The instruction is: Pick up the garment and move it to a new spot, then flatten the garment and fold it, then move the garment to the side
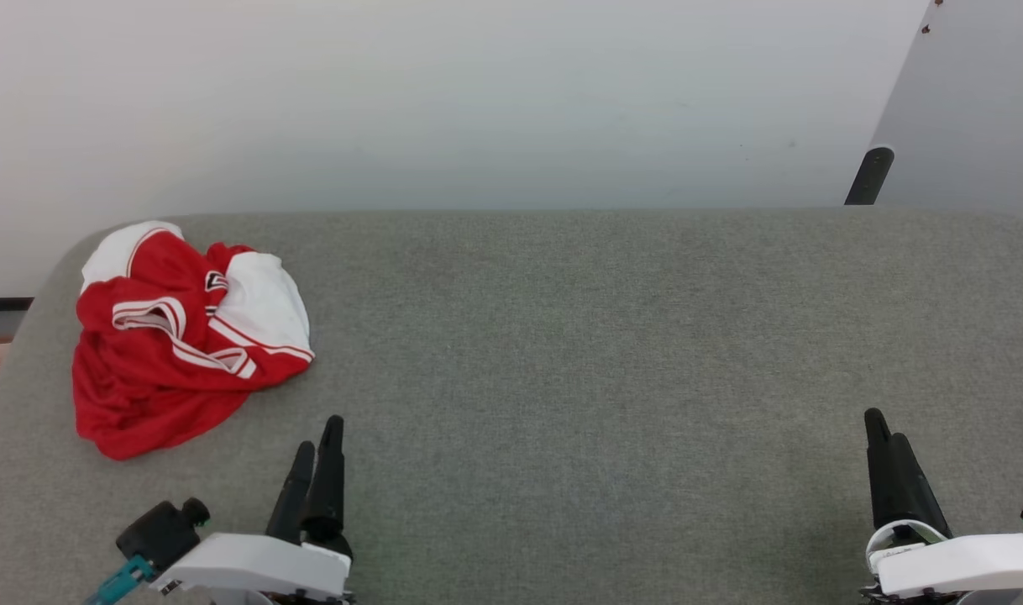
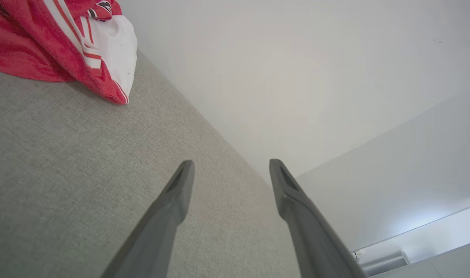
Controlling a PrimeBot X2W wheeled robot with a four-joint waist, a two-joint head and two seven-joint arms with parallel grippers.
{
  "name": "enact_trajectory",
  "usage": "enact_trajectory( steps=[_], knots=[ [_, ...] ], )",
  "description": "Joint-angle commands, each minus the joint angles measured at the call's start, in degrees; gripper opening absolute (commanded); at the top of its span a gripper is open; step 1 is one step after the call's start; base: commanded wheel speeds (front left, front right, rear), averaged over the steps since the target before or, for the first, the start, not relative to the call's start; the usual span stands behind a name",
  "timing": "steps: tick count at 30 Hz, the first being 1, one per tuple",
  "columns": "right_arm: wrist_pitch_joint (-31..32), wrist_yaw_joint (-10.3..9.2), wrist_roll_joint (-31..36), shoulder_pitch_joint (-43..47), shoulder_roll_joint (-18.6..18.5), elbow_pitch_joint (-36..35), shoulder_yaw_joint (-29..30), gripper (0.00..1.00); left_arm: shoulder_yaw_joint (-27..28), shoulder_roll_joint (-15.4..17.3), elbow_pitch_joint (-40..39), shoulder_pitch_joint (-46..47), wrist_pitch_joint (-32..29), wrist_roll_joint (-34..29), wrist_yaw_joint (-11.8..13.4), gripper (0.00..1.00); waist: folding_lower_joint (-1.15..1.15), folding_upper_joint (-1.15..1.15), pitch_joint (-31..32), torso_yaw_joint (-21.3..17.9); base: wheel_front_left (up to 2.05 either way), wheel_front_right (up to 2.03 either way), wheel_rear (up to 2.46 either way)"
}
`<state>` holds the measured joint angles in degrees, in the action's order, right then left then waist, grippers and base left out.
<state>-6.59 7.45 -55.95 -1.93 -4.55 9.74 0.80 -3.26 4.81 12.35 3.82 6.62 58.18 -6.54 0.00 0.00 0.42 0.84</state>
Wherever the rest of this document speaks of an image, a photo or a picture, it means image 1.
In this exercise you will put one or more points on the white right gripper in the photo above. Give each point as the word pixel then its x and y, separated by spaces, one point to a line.
pixel 957 567

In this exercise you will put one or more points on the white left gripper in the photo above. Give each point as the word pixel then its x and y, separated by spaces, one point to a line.
pixel 259 567

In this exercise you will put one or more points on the red and white jersey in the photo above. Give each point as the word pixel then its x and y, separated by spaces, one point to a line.
pixel 159 378

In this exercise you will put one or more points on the black pole with pale cap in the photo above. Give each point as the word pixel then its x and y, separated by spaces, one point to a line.
pixel 869 178

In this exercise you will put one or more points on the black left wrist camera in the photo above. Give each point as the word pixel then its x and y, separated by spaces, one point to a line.
pixel 160 529

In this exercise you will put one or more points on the grey wall panel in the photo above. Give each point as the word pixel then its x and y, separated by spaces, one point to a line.
pixel 982 101

